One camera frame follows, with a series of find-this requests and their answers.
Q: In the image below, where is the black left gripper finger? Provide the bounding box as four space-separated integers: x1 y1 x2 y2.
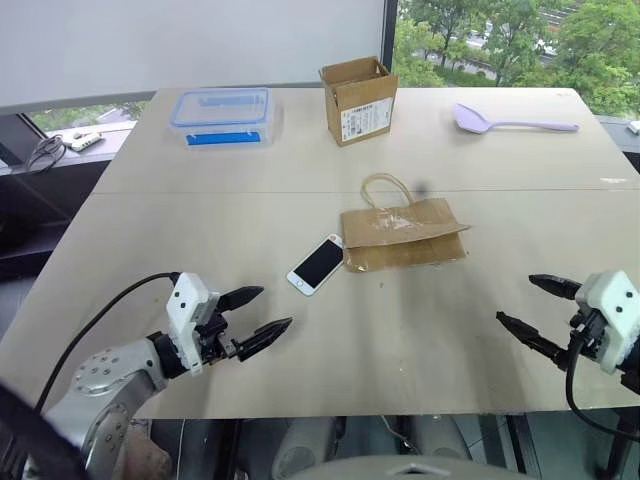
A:
235 316 294 363
218 285 265 314

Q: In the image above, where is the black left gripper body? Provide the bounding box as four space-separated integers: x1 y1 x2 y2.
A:
196 294 242 365

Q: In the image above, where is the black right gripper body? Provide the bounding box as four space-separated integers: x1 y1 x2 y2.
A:
568 305 609 362

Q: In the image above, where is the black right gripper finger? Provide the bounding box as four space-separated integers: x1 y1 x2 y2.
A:
528 272 585 302
495 310 572 372

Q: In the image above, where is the white smartphone with black screen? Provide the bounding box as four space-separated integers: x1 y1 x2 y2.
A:
286 235 346 298

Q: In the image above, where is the brown paper bag with handles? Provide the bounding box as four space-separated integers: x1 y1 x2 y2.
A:
339 172 473 274

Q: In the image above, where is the grey rounded shape under table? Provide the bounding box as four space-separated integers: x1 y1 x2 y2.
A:
408 415 474 464
276 416 347 480

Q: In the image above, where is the grey rounded robot torso top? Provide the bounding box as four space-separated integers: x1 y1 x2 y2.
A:
319 453 511 480

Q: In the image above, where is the clear plastic container blue lid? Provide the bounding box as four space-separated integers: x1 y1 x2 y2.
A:
166 87 277 150

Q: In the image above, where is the lilac plastic spoon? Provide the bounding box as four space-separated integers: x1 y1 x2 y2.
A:
453 102 581 136

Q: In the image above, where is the white power strip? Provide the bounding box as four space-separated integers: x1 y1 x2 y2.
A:
62 130 105 153

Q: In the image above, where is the open cardboard box with label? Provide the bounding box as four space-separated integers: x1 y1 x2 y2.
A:
319 56 400 148

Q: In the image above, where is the white roller blind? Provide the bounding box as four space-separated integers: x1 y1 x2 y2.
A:
0 0 387 110

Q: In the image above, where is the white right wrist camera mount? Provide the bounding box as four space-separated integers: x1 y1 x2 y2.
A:
574 270 640 376

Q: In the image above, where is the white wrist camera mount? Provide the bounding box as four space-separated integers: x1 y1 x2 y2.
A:
165 272 222 378
574 270 640 376

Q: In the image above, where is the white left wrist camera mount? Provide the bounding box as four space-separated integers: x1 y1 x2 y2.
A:
165 272 222 378

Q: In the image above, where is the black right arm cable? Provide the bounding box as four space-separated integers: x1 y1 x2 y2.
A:
565 323 632 480

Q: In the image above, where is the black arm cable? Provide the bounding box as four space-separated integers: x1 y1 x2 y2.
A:
36 271 181 412
565 323 632 480

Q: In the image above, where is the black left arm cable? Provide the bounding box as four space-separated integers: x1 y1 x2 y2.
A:
36 271 181 412

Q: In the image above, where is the coiled grey cable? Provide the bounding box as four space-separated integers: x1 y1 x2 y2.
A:
23 133 67 175

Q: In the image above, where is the dark window frame post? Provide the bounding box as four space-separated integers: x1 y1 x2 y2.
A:
382 0 400 90

